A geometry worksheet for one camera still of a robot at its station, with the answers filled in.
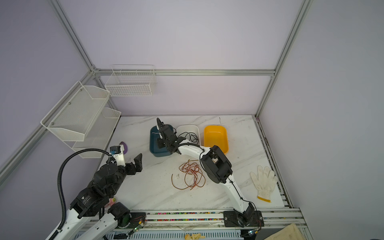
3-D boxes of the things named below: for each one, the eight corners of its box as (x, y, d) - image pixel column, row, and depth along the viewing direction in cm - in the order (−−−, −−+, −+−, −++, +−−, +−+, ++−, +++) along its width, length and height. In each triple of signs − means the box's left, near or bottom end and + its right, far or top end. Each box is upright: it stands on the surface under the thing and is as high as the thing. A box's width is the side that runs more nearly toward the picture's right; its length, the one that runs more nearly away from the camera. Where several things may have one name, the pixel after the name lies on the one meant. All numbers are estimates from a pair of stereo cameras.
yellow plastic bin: (204, 153, 101) (205, 149, 97) (203, 128, 116) (204, 123, 111) (228, 153, 101) (230, 149, 97) (224, 128, 116) (225, 123, 111)
